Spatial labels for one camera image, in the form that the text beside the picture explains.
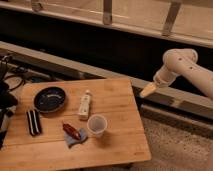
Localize black white striped block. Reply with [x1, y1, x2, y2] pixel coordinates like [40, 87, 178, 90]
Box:
[27, 110, 42, 136]

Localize wooden table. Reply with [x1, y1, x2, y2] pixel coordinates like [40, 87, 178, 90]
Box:
[0, 78, 151, 171]

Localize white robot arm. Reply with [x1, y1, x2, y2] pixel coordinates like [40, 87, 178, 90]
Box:
[140, 49, 213, 100]

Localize clear plastic cup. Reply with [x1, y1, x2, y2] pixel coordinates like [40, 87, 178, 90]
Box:
[87, 114, 108, 138]

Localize black equipment with cables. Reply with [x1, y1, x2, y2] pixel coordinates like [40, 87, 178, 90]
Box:
[0, 55, 18, 149]

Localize blue folded cloth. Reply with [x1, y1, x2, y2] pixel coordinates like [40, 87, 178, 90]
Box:
[64, 128, 88, 148]

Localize metal window rail frame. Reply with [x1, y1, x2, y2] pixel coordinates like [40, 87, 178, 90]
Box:
[0, 0, 213, 48]

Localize dark blue round bowl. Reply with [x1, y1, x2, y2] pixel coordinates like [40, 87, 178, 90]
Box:
[34, 87, 66, 113]

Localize white lying bottle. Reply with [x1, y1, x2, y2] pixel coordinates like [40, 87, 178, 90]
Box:
[78, 90, 91, 121]

